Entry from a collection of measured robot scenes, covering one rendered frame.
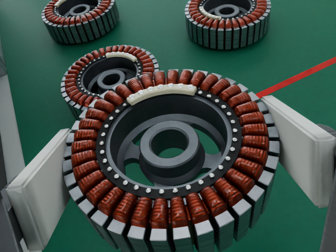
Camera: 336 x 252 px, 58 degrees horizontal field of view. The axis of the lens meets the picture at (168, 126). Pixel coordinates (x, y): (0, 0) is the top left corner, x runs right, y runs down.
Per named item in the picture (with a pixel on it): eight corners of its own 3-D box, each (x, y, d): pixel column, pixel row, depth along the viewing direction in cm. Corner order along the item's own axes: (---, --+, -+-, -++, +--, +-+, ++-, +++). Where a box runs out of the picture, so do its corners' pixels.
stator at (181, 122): (304, 248, 14) (324, 211, 12) (73, 283, 15) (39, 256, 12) (241, 94, 22) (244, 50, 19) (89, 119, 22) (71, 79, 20)
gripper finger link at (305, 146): (316, 139, 11) (337, 136, 11) (259, 96, 18) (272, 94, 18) (317, 210, 12) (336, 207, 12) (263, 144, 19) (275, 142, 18)
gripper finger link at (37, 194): (45, 251, 12) (27, 254, 12) (84, 172, 19) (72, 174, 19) (22, 185, 11) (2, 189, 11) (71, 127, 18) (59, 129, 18)
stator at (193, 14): (229, -1, 48) (229, -25, 45) (285, 26, 41) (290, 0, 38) (171, 28, 44) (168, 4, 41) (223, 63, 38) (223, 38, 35)
